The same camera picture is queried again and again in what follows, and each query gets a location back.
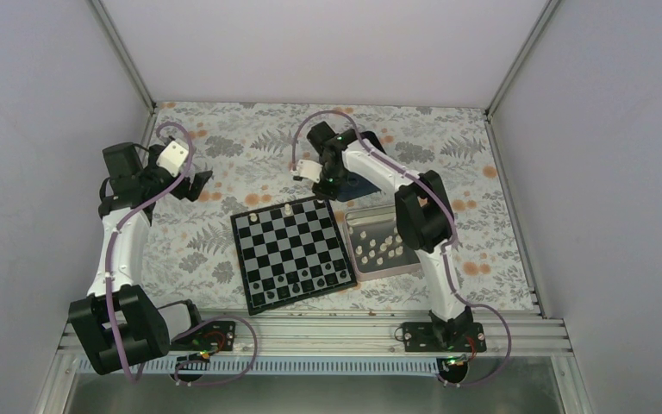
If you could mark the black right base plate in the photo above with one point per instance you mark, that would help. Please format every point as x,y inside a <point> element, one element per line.
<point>418,337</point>

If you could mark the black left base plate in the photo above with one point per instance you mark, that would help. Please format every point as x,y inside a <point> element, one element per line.
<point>212,337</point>

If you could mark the floral patterned table mat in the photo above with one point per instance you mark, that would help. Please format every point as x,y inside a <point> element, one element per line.
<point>250,148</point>

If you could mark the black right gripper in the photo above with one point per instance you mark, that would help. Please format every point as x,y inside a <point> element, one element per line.
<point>327,193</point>

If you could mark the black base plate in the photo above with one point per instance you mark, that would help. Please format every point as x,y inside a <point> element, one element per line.
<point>418,337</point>
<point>212,337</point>

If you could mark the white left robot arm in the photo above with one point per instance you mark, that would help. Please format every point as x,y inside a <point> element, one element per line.
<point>117,324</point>

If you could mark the pink metal tin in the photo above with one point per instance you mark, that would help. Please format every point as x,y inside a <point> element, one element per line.
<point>377,250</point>

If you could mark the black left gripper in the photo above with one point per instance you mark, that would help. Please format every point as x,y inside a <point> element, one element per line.
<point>180,191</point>

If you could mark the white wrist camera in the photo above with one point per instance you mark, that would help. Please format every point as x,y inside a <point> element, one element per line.
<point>173,157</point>
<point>307,169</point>

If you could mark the aluminium front rail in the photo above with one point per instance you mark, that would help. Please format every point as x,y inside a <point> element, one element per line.
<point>380,336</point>

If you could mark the black and white chessboard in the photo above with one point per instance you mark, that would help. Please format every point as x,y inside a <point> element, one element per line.
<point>287,259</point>

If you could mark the dark blue square tray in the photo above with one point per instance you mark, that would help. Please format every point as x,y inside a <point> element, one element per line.
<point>329,147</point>

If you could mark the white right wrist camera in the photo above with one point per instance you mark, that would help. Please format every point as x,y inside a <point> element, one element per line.
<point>307,169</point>

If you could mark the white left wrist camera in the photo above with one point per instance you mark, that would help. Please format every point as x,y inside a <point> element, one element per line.
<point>173,157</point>

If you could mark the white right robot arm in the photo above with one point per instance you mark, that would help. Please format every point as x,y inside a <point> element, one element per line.
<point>351,166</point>

